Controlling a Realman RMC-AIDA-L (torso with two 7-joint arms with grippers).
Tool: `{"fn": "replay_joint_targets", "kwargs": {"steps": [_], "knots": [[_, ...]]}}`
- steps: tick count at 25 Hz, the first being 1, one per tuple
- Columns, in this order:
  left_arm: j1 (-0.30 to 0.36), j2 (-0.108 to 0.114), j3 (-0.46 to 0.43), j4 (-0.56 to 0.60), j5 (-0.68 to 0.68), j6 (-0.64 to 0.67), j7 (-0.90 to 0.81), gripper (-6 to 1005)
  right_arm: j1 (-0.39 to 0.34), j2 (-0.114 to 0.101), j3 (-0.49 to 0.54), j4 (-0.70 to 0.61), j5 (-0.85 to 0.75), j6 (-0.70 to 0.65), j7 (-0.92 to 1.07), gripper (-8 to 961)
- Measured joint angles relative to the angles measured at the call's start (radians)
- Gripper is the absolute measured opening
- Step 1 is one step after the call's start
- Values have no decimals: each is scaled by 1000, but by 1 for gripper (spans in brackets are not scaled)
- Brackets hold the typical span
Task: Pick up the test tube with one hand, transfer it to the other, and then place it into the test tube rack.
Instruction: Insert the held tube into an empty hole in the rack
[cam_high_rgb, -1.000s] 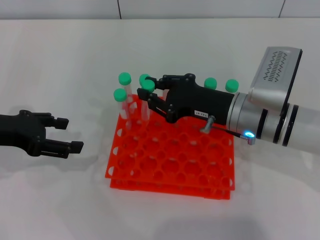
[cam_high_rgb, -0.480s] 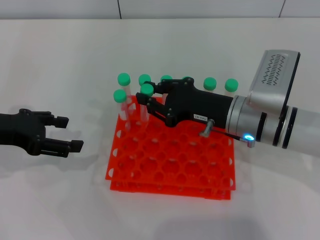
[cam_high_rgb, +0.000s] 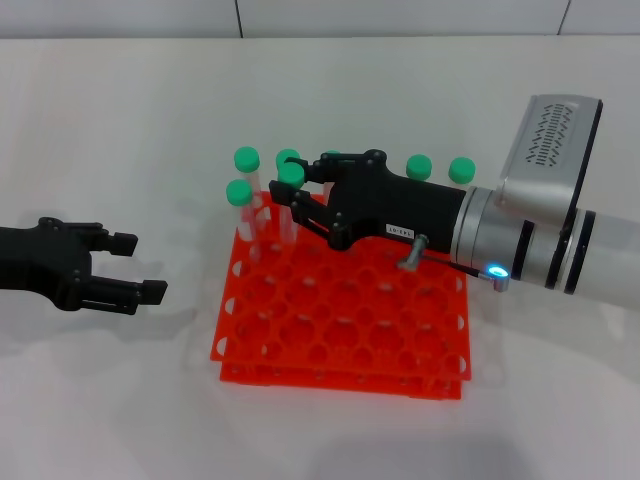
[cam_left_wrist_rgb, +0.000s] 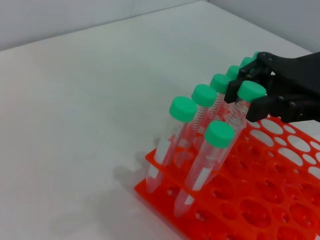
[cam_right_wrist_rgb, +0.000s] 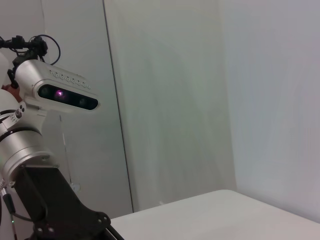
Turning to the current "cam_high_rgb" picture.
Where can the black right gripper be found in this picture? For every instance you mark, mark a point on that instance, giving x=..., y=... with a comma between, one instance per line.
x=395, y=210

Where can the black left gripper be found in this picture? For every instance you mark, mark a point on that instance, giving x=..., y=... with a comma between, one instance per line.
x=45, y=260

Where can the orange test tube rack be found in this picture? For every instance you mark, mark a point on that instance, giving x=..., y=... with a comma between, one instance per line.
x=370, y=305

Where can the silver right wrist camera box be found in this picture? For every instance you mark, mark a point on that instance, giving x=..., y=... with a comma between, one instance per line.
x=545, y=165

